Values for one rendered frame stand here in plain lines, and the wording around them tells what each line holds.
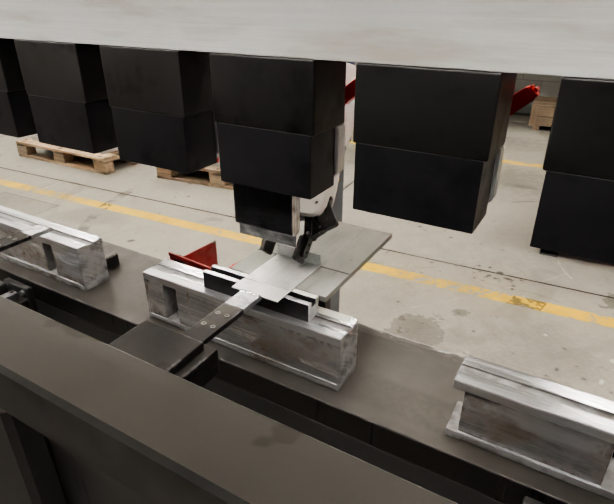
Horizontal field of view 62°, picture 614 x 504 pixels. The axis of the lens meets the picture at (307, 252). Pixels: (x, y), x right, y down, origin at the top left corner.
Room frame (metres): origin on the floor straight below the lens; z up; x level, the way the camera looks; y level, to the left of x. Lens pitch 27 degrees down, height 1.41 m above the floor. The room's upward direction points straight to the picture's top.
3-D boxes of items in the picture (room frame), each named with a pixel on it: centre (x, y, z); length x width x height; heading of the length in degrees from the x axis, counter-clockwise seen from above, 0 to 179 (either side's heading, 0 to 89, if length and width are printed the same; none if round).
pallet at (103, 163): (4.87, 2.06, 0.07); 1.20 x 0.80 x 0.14; 61
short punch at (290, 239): (0.68, 0.06, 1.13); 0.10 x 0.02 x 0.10; 60
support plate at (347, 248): (0.81, -0.02, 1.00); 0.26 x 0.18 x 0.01; 150
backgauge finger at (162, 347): (0.55, 0.15, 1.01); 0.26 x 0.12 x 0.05; 150
